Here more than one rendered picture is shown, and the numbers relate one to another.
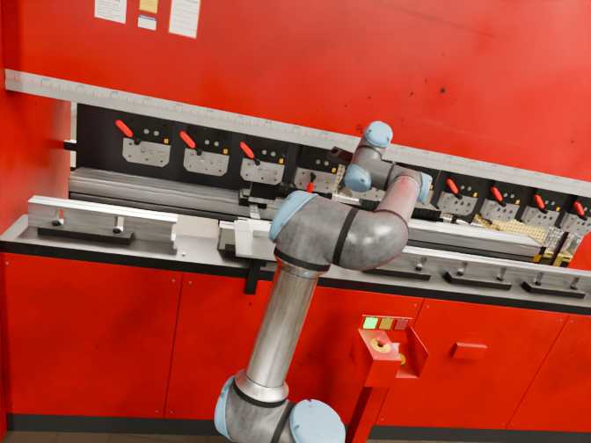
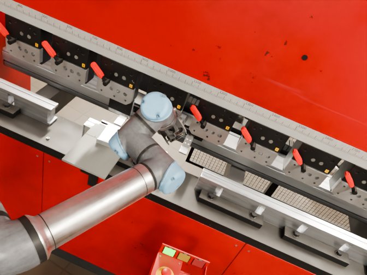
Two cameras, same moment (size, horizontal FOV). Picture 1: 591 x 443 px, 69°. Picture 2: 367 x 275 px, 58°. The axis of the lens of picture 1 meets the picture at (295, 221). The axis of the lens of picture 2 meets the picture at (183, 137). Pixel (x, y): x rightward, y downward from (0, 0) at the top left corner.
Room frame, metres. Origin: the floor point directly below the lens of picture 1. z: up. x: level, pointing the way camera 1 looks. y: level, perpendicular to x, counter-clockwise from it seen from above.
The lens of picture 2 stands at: (0.56, -0.46, 1.97)
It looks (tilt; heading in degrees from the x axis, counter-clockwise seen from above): 39 degrees down; 17
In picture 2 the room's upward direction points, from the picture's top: 22 degrees clockwise
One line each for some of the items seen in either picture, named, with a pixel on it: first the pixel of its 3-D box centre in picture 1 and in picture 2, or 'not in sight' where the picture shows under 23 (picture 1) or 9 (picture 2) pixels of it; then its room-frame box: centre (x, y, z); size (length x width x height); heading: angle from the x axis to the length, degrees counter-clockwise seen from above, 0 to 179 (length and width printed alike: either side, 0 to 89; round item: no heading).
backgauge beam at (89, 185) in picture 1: (332, 220); (208, 138); (1.91, -0.17, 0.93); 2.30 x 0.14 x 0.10; 104
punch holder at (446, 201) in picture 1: (456, 191); (309, 159); (1.71, -0.61, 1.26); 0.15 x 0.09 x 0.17; 104
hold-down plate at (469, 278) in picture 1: (478, 280); (314, 246); (1.71, -0.84, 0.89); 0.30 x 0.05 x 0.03; 104
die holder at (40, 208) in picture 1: (105, 220); (5, 93); (1.39, 0.68, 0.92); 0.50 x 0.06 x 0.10; 104
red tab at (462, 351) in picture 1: (469, 351); not in sight; (1.62, -0.89, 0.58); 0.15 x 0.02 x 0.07; 104
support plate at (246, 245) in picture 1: (259, 240); (99, 148); (1.38, 0.11, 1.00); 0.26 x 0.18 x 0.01; 14
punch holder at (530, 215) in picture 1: (538, 205); not in sight; (1.81, -1.00, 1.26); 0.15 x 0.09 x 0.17; 104
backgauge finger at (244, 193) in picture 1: (253, 204); (129, 108); (1.67, 0.19, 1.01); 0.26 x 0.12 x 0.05; 14
